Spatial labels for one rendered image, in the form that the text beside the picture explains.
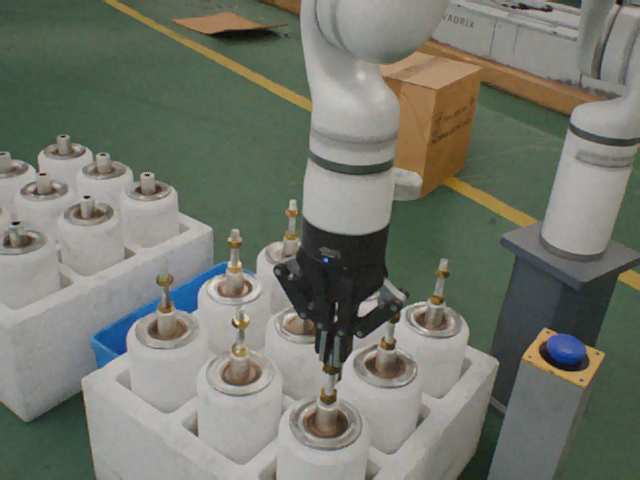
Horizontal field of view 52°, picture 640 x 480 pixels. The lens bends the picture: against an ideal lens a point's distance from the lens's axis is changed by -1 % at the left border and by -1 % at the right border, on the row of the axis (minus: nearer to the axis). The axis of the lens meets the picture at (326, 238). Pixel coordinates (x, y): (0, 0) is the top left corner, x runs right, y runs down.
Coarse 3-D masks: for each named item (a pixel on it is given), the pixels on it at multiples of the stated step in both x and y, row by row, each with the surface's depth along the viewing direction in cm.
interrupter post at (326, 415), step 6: (318, 402) 67; (336, 402) 67; (318, 408) 67; (324, 408) 66; (330, 408) 66; (336, 408) 67; (318, 414) 67; (324, 414) 67; (330, 414) 67; (336, 414) 67; (318, 420) 67; (324, 420) 67; (330, 420) 67; (336, 420) 68; (318, 426) 68; (324, 426) 67; (330, 426) 67
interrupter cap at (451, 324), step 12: (408, 312) 86; (420, 312) 87; (444, 312) 87; (456, 312) 87; (408, 324) 84; (420, 324) 84; (444, 324) 85; (456, 324) 85; (432, 336) 82; (444, 336) 82
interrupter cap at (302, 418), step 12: (300, 408) 70; (312, 408) 70; (348, 408) 70; (300, 420) 68; (312, 420) 69; (348, 420) 69; (360, 420) 69; (300, 432) 67; (312, 432) 67; (324, 432) 68; (336, 432) 68; (348, 432) 67; (360, 432) 68; (312, 444) 65; (324, 444) 66; (336, 444) 66; (348, 444) 66
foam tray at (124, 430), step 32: (480, 352) 92; (96, 384) 81; (128, 384) 85; (480, 384) 87; (96, 416) 83; (128, 416) 78; (160, 416) 77; (192, 416) 79; (448, 416) 81; (480, 416) 93; (96, 448) 86; (128, 448) 81; (160, 448) 76; (192, 448) 73; (416, 448) 76; (448, 448) 84
